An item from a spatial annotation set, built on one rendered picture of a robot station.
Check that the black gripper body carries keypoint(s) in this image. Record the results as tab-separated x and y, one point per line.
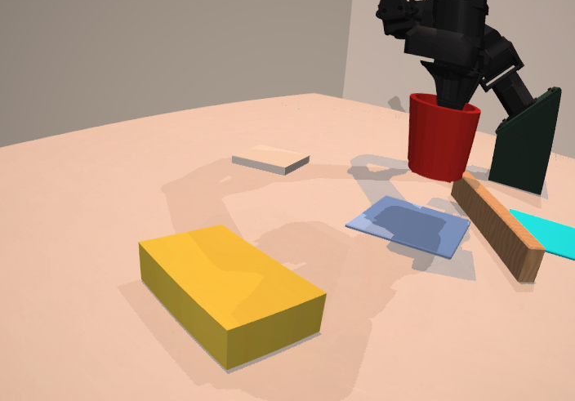
457	39

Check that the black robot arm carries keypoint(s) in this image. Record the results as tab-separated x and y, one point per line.
399	16

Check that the red cup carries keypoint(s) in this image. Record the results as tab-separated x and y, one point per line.
440	139

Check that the brown wooden beam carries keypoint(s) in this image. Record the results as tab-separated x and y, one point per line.
520	252

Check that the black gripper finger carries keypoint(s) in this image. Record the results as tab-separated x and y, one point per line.
453	85
475	86

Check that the yellow rectangular block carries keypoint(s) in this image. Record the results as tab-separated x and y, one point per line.
237	302

